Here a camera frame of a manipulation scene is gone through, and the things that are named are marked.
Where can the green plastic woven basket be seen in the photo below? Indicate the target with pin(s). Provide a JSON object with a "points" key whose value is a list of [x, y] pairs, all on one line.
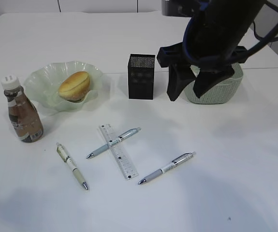
{"points": [[219, 94]]}

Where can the blue grip pen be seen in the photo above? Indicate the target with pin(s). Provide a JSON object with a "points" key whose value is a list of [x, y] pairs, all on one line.
{"points": [[105, 147]]}

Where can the brown coffee drink bottle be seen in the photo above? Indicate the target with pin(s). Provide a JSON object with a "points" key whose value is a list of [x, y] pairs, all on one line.
{"points": [[22, 113]]}

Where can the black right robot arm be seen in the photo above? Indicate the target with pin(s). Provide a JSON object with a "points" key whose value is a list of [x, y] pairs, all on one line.
{"points": [[210, 40]]}

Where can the green wavy glass plate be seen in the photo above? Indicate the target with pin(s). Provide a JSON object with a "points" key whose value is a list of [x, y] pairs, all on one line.
{"points": [[42, 85]]}

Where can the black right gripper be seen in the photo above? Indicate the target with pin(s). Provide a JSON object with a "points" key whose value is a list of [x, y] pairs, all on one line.
{"points": [[211, 58]]}

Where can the clear plastic ruler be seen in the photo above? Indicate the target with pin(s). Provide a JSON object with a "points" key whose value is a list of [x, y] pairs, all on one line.
{"points": [[124, 162]]}

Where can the beige grip ballpoint pen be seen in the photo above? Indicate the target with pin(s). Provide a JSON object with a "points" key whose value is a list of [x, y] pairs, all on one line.
{"points": [[63, 153]]}

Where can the grey grip ballpoint pen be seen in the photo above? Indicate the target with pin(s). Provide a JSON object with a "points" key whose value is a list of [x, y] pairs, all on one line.
{"points": [[173, 164]]}

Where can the black mesh pen holder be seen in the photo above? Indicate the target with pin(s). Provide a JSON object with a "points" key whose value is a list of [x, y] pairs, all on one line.
{"points": [[141, 76]]}

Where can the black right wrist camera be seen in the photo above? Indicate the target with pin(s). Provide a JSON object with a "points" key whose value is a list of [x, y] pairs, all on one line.
{"points": [[179, 8]]}

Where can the brown bread loaf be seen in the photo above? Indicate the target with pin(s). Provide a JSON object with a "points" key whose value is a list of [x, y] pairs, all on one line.
{"points": [[75, 87]]}

